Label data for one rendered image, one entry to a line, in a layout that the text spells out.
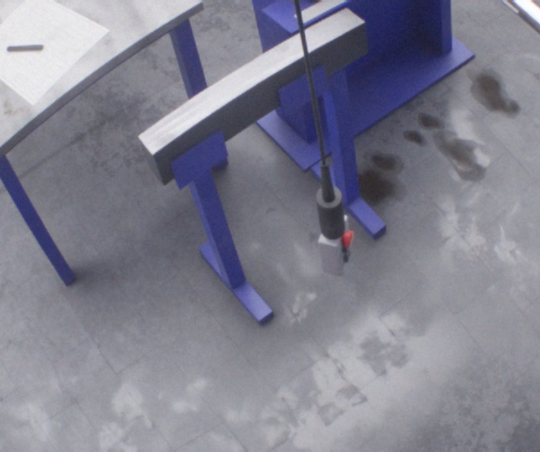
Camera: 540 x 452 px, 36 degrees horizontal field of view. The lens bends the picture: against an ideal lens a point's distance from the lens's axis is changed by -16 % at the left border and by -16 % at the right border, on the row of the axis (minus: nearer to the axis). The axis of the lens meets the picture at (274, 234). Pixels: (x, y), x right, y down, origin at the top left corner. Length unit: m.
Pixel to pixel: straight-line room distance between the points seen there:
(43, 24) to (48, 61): 0.18
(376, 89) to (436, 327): 0.87
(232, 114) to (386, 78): 1.12
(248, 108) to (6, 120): 0.66
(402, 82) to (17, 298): 1.53
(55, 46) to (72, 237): 0.90
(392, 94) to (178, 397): 1.24
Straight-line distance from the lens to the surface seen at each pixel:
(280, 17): 2.38
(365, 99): 3.14
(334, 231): 1.72
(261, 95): 2.19
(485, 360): 2.75
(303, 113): 2.90
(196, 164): 2.20
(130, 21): 2.39
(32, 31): 2.52
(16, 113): 2.32
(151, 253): 2.97
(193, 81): 2.65
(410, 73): 3.22
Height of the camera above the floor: 2.58
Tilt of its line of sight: 62 degrees down
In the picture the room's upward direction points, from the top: 14 degrees counter-clockwise
